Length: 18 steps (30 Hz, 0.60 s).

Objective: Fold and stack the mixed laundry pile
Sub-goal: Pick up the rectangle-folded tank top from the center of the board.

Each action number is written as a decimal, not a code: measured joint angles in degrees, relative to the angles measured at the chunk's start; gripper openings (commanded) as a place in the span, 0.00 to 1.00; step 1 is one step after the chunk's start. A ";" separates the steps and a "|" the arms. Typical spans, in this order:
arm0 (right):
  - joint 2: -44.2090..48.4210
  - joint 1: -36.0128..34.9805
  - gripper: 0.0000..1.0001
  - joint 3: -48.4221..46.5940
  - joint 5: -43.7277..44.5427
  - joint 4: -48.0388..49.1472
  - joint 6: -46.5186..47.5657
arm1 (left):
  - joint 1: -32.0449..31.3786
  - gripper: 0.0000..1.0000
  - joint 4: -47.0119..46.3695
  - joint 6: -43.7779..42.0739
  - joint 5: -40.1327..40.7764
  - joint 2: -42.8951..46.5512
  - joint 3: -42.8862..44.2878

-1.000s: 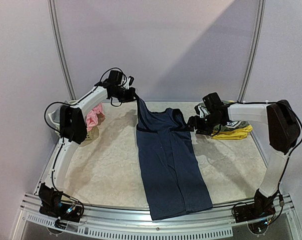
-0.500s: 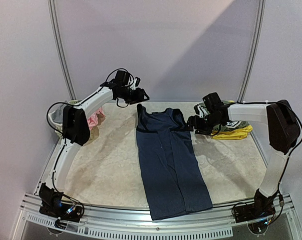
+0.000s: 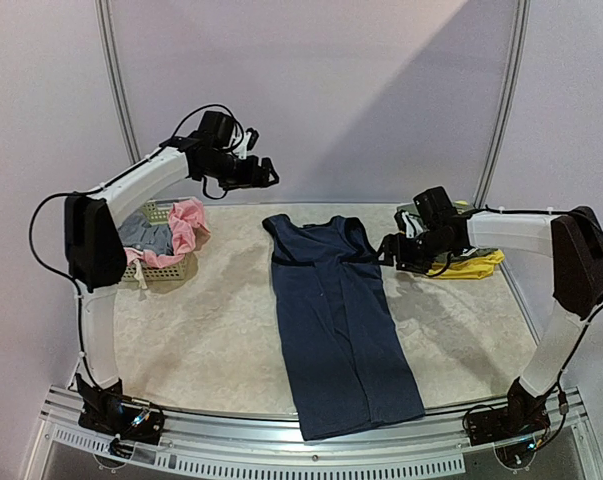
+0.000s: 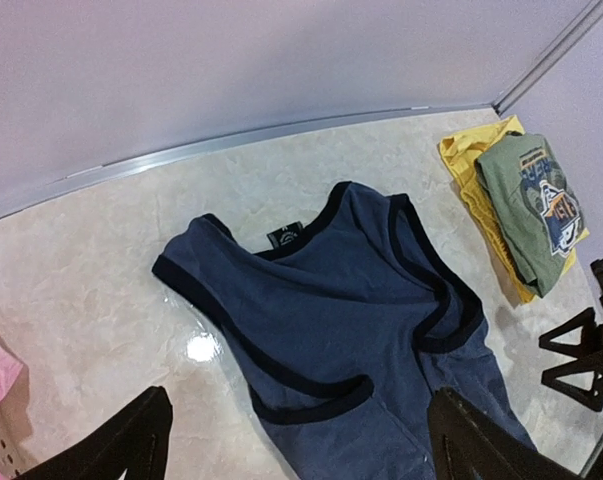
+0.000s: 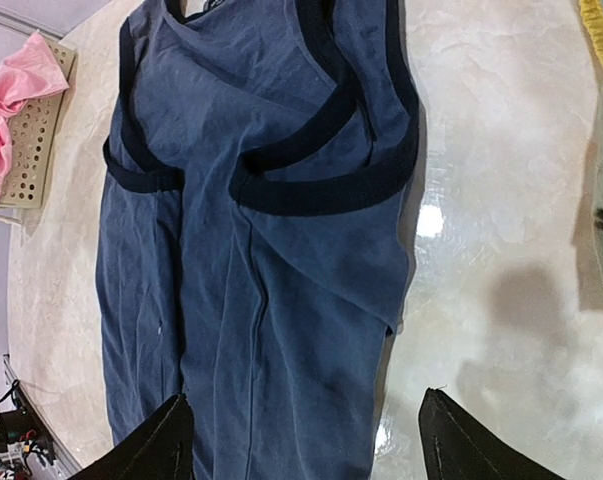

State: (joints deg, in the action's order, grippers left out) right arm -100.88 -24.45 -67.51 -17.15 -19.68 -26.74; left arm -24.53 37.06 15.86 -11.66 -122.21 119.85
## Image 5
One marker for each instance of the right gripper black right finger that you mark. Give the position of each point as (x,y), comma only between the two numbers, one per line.
(457,446)

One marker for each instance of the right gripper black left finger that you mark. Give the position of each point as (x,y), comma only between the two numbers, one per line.
(160,448)

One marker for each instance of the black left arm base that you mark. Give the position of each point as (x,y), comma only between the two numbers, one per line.
(23,433)

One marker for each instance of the beige perforated laundry basket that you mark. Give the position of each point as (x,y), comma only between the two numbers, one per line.
(32,131)

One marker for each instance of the pink garment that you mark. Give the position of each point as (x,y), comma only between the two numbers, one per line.
(28,74)

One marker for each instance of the yellow folded t-shirt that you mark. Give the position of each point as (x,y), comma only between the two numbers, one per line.
(591,13)

